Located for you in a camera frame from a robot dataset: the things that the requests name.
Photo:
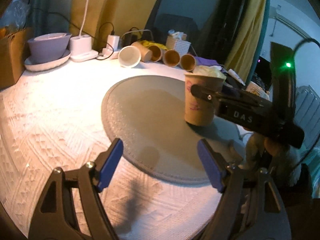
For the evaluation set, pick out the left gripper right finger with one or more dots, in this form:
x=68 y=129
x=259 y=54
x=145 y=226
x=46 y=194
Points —
x=250 y=206

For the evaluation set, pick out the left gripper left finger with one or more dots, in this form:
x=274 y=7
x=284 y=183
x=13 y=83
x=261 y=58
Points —
x=54 y=216

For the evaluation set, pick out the brown paper cup lying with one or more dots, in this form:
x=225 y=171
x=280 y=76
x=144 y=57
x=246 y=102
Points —
x=171 y=58
x=146 y=53
x=188 y=62
x=157 y=53

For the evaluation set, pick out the white paper cup lying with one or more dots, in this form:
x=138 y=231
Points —
x=129 y=57

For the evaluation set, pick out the white cartoon mug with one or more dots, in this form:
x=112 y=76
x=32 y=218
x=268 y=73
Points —
x=257 y=90

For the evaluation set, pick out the white tube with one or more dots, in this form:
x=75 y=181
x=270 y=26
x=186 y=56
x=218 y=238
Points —
x=233 y=74

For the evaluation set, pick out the purple cloth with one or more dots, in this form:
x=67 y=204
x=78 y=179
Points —
x=206 y=62

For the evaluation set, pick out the air conditioner unit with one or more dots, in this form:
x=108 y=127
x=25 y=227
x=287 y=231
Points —
x=296 y=21

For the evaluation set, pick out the round grey placemat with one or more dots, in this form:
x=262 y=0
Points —
x=147 y=114

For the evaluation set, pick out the white woven basket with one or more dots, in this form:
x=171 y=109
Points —
x=177 y=41

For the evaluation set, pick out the white plate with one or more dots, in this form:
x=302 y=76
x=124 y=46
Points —
x=39 y=67

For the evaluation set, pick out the white desk lamp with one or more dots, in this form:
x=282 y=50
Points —
x=91 y=23

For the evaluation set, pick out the purple bowl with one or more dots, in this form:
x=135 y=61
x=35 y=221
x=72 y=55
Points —
x=48 y=47

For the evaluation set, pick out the black power adapter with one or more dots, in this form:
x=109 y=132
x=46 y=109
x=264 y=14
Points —
x=129 y=39

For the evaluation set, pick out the cardboard box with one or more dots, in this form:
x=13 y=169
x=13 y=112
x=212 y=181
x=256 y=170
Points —
x=14 y=51

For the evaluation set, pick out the white charger plug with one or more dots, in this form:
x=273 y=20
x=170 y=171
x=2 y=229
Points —
x=112 y=42

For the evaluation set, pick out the teal curtain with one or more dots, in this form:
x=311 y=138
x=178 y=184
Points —
x=49 y=16

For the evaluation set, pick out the plastic bag of fruit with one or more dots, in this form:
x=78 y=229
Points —
x=15 y=17

